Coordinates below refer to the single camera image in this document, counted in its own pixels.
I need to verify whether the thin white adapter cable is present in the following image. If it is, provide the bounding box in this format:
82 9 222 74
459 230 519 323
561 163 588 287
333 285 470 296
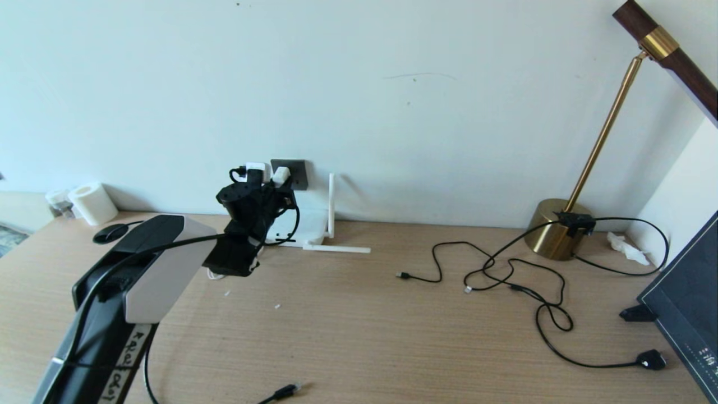
206 244 267 281

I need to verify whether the black ethernet cable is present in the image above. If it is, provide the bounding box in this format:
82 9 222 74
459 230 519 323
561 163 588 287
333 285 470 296
128 220 303 404

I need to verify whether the white router with antennas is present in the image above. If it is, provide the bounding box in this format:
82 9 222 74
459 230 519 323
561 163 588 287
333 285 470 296
264 173 371 254

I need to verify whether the white toilet paper roll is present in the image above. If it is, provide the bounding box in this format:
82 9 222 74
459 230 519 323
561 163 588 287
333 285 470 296
68 182 118 226

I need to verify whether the small clear jar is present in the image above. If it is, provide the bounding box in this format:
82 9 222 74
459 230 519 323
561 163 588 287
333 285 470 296
46 190 76 219

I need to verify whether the brass desk lamp wooden head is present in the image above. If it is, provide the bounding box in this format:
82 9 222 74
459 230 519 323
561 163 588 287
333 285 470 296
524 0 718 262

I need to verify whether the crumpled white tissue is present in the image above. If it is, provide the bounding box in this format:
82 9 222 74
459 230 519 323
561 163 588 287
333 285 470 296
606 232 650 267

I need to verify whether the grey wall socket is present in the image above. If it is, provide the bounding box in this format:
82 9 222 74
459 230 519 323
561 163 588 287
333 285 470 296
270 159 309 191

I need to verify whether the black braided camera cable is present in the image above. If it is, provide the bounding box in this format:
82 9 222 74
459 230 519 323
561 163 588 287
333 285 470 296
53 167 301 365

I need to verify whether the black usb charging cable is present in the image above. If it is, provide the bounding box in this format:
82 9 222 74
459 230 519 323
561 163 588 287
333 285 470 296
396 242 564 308

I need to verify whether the black round desk grommet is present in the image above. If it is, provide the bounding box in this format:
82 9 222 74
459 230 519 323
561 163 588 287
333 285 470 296
93 224 130 245

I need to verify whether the black lamp switch box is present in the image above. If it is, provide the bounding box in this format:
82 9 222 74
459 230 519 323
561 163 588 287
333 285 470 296
555 212 595 237

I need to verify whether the black lamp base cable loop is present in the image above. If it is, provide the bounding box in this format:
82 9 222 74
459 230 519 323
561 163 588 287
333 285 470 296
572 218 669 277

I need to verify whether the black lamp power cable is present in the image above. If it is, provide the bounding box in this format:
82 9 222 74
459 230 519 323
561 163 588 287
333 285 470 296
482 222 667 371

